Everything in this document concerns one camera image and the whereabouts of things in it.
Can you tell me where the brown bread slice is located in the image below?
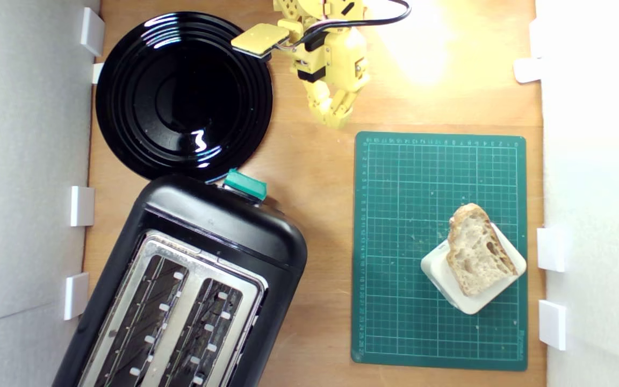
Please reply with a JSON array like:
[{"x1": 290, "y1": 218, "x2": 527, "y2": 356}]
[{"x1": 445, "y1": 203, "x2": 519, "y2": 297}]

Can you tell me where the green toaster lever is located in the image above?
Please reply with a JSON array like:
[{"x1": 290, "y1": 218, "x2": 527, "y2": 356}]
[{"x1": 222, "y1": 168, "x2": 268, "y2": 202}]

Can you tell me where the black two-slot toaster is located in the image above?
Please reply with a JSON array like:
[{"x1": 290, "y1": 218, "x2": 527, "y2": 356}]
[{"x1": 52, "y1": 173, "x2": 308, "y2": 387}]

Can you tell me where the green cutting mat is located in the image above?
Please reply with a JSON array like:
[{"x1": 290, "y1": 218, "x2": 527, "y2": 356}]
[{"x1": 351, "y1": 131, "x2": 528, "y2": 371}]

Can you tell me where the black plate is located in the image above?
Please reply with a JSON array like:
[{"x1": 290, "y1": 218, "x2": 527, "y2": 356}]
[{"x1": 96, "y1": 12, "x2": 273, "y2": 182}]

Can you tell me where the white block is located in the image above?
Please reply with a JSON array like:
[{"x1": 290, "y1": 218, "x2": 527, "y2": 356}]
[{"x1": 420, "y1": 220, "x2": 527, "y2": 316}]

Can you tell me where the black cable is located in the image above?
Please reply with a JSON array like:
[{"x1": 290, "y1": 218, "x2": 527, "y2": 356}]
[{"x1": 291, "y1": 0, "x2": 412, "y2": 50}]

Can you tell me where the yellow wrist camera mount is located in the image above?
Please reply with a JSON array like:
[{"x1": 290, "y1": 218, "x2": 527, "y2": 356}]
[{"x1": 231, "y1": 23, "x2": 290, "y2": 60}]

